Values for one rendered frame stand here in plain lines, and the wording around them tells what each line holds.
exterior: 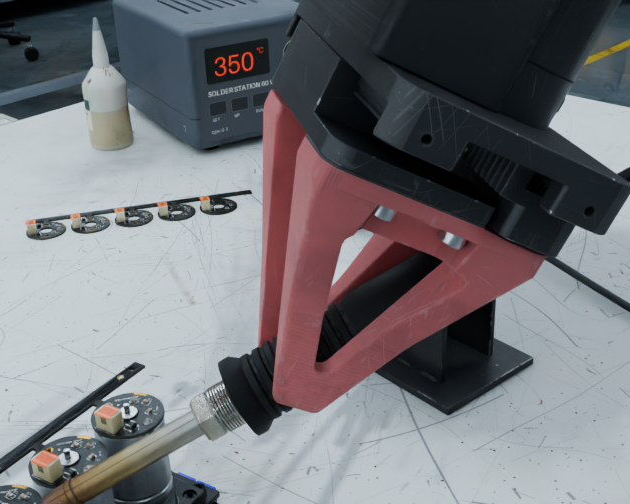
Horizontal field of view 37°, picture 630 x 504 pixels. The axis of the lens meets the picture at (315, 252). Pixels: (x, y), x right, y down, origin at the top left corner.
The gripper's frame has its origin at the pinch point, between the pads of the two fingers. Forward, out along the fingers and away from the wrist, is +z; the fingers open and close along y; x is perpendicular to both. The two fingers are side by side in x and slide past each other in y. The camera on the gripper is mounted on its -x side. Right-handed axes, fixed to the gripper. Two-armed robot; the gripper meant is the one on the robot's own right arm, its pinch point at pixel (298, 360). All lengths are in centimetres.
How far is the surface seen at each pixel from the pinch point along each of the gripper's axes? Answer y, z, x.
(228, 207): -34.6, 7.6, 6.9
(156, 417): -4.1, 5.6, -1.7
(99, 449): -2.9, 6.6, -3.4
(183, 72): -45.2, 2.6, 2.6
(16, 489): -1.6, 7.9, -5.6
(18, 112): -307, 90, 9
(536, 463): -5.4, 3.8, 14.4
